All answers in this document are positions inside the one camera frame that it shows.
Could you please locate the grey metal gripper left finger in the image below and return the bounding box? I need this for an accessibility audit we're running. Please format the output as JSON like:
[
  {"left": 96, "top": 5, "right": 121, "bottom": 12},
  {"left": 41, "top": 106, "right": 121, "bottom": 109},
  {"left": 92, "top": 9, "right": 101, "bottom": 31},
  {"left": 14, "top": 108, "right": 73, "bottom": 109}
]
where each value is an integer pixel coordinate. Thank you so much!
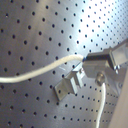
[{"left": 82, "top": 60, "right": 118, "bottom": 78}]

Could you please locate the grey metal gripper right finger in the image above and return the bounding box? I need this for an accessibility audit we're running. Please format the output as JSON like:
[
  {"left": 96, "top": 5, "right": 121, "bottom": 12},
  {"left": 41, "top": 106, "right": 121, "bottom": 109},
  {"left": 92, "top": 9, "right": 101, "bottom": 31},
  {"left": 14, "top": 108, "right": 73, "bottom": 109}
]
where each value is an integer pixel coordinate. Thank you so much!
[{"left": 83, "top": 48, "right": 114, "bottom": 62}]

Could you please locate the white cable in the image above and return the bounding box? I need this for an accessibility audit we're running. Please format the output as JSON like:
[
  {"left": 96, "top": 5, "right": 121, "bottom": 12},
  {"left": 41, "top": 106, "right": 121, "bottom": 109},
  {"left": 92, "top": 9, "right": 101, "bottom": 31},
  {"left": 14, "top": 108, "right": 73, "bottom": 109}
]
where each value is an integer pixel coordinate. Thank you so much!
[
  {"left": 0, "top": 54, "right": 85, "bottom": 84},
  {"left": 95, "top": 81, "right": 108, "bottom": 128}
]

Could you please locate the white cable behind gripper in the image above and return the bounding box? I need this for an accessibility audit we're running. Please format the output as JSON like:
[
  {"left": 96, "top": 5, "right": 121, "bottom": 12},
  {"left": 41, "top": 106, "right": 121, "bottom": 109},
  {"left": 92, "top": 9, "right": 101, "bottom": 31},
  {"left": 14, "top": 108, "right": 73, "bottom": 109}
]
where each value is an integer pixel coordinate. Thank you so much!
[{"left": 95, "top": 81, "right": 108, "bottom": 128}]

